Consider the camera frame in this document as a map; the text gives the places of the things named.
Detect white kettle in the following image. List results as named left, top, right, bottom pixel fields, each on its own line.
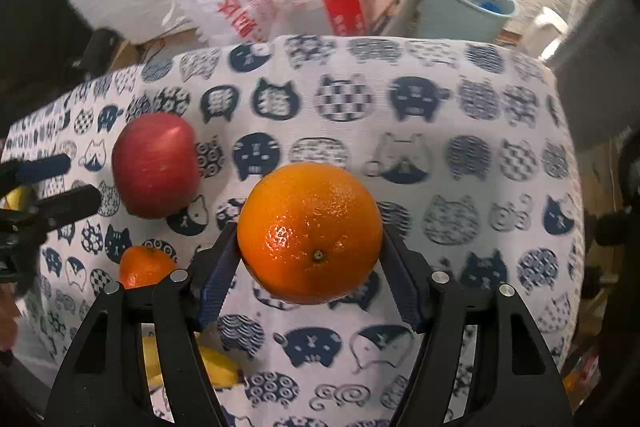
left=522, top=7, right=571, bottom=58

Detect cat print tablecloth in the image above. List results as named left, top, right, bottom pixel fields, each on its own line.
left=0, top=34, right=586, bottom=427

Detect grey clothes on chair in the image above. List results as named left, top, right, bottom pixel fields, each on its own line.
left=547, top=0, right=640, bottom=148

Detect red apple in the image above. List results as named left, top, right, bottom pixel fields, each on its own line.
left=111, top=112, right=202, bottom=220

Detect orange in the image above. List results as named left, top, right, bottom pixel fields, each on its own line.
left=236, top=163, right=385, bottom=306
left=117, top=246, right=178, bottom=290

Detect black speaker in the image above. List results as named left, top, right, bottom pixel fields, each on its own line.
left=80, top=28, right=126, bottom=72

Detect black panel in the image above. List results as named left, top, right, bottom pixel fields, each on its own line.
left=0, top=0, right=96, bottom=132

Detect yellow banana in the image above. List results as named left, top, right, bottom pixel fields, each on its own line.
left=142, top=334, right=246, bottom=395

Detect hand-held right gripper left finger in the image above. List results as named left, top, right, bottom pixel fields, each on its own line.
left=45, top=222, right=241, bottom=427

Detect light blue trash bin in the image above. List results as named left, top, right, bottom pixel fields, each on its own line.
left=417, top=0, right=518, bottom=42

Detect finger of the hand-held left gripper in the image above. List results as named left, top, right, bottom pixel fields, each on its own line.
left=30, top=183, right=103, bottom=228
left=0, top=153, right=72, bottom=188

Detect orange packet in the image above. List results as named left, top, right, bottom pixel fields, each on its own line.
left=562, top=349, right=601, bottom=393

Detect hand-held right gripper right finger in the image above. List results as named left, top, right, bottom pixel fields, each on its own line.
left=377, top=227, right=573, bottom=427

